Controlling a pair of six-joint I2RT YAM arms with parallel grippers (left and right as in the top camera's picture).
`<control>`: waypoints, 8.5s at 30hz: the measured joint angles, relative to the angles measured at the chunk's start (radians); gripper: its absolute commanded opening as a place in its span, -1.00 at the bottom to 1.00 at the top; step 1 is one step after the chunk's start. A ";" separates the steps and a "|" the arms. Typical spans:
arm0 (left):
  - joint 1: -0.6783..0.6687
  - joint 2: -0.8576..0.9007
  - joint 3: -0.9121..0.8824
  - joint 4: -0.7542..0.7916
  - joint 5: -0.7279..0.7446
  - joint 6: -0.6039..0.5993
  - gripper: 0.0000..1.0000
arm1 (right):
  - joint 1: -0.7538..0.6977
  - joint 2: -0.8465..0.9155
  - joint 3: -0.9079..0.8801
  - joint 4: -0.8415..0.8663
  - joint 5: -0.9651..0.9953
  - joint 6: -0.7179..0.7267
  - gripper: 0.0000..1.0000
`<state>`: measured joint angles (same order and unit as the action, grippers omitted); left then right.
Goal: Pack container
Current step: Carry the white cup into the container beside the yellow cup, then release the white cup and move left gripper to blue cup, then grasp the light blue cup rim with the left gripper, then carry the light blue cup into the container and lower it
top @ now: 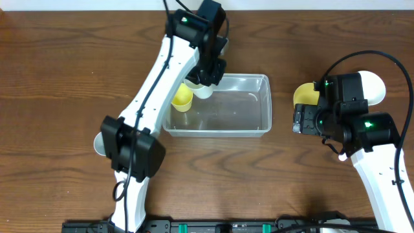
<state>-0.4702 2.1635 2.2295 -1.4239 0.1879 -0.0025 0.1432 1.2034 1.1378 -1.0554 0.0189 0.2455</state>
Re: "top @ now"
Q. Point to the yellow cup right side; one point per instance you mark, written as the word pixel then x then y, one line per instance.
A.
pixel 305 94

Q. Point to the white cup right side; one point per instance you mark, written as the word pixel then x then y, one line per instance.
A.
pixel 374 89

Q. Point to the grey plastic cup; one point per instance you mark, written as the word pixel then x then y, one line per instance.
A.
pixel 98 144

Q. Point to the clear plastic container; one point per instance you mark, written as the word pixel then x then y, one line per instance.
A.
pixel 240 106

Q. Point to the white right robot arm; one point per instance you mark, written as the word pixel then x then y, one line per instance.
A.
pixel 372 142

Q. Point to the yellow plastic cup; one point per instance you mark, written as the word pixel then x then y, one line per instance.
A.
pixel 182 100

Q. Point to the white plastic cup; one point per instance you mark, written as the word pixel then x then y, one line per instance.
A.
pixel 199 90

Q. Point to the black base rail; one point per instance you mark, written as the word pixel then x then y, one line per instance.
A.
pixel 168 225

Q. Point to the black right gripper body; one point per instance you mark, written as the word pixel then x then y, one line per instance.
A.
pixel 312 118

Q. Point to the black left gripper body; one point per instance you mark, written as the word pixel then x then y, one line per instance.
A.
pixel 211 74

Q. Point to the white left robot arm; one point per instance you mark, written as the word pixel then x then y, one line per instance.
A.
pixel 191 51

